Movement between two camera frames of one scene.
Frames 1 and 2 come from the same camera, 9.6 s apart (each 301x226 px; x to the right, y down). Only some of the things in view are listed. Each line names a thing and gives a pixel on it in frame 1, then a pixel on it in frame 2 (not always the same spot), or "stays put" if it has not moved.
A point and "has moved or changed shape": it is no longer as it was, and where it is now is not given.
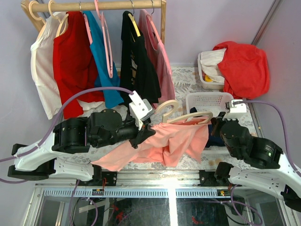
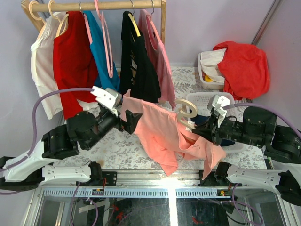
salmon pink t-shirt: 168,146 has moved or changed shape
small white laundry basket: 208,85 stays put
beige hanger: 183,118 -> 186,114
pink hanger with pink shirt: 153,33 stays put
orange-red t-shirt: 246,70 stays put
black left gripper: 140,133 -> 120,125
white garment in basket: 209,61 stays put
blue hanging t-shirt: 102,79 stays put
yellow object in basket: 207,79 stays put
